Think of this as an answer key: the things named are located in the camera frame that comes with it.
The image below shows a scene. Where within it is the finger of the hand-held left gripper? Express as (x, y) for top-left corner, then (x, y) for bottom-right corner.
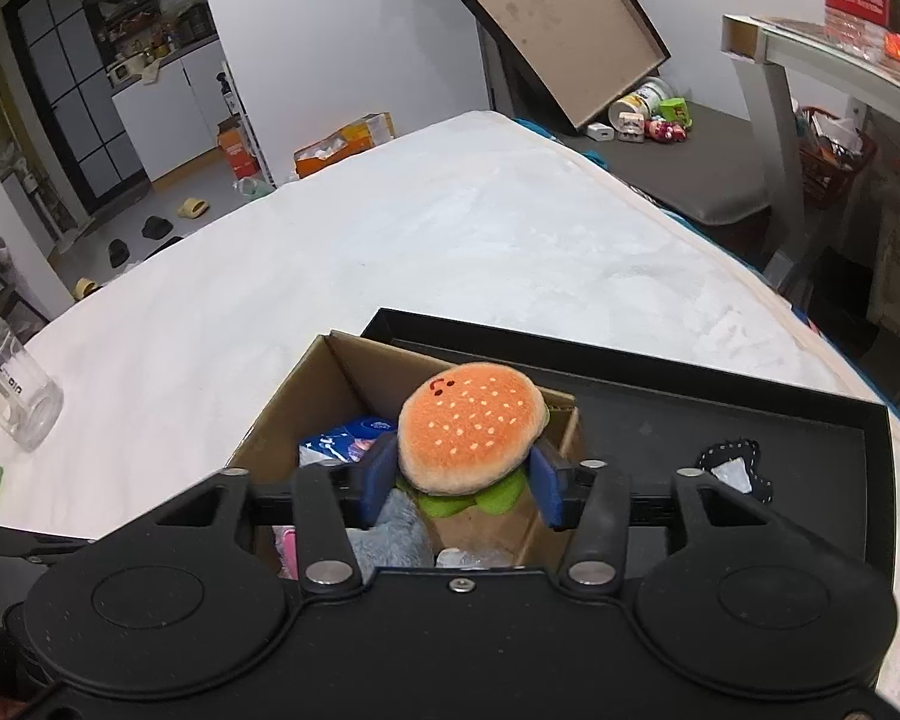
(0, 523), (98, 568)

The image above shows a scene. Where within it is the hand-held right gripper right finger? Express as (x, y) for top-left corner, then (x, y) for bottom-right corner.
(528, 443), (782, 593)

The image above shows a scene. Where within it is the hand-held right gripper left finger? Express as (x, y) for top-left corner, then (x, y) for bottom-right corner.
(149, 434), (365, 596)

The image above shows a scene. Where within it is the blue tissue packet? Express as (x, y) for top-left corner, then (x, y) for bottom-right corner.
(298, 415), (396, 467)

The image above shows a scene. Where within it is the grey and pink plush toy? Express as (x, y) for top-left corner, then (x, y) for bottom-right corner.
(273, 490), (437, 581)

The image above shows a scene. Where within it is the hamburger plush toy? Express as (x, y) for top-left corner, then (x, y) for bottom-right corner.
(395, 361), (551, 519)

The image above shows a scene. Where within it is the white soft ball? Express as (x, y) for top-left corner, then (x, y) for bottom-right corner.
(434, 546), (516, 571)

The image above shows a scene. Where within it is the brown cardboard box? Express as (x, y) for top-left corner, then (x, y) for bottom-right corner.
(224, 329), (581, 583)

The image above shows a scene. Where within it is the black tray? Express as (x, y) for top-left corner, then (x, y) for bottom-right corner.
(361, 307), (896, 587)

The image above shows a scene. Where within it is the clear glass jar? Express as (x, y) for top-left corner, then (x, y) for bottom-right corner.
(0, 316), (65, 453)

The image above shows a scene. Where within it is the black plush with white tag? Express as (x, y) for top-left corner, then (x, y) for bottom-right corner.
(694, 438), (776, 503)

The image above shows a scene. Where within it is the orange open box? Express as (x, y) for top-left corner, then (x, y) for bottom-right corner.
(293, 112), (395, 180)

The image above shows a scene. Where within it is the grey bench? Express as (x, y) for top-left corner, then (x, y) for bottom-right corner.
(478, 13), (771, 227)

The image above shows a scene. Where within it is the orange carton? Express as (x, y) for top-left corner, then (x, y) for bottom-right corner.
(215, 118), (263, 182)

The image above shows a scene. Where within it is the white and yellow can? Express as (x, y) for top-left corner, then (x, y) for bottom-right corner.
(608, 78), (688, 129)

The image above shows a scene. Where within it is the white cabinet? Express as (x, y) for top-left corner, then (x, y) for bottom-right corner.
(111, 40), (250, 182)

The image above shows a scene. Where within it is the red basket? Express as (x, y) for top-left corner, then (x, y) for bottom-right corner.
(798, 106), (879, 212)

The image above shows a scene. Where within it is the black glass-pane door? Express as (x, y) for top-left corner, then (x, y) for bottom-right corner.
(3, 0), (152, 220)

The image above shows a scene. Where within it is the white desk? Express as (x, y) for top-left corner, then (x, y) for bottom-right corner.
(721, 12), (900, 295)

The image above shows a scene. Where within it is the large brown box lid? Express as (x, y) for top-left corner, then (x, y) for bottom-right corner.
(419, 0), (673, 135)

